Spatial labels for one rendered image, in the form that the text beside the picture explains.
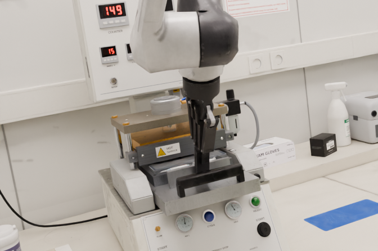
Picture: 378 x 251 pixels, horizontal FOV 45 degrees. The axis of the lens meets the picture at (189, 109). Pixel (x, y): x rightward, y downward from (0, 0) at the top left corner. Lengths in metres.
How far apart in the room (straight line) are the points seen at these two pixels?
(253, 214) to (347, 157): 0.72
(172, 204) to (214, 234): 0.15
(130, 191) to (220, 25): 0.45
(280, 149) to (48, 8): 0.94
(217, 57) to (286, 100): 1.20
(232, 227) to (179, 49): 0.49
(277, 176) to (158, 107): 0.58
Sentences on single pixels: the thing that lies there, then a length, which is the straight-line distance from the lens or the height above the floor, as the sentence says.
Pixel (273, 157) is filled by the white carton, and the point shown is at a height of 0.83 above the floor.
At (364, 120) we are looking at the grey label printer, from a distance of 1.87.
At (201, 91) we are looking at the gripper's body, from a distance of 0.88.
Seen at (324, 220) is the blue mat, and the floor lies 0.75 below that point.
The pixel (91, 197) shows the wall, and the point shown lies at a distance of 1.67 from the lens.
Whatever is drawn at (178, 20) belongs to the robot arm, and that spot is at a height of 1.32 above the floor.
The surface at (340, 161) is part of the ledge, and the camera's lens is 1.72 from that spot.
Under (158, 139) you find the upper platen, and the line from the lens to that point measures 1.12.
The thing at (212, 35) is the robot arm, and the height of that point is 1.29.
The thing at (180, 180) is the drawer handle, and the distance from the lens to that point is 0.94.
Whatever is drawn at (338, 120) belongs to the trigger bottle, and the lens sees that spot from 1.85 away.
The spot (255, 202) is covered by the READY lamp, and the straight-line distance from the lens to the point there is 1.08.
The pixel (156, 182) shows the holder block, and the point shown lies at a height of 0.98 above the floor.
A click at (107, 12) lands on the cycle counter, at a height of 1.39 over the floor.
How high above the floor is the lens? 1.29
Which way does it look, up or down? 9 degrees down
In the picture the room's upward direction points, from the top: 8 degrees counter-clockwise
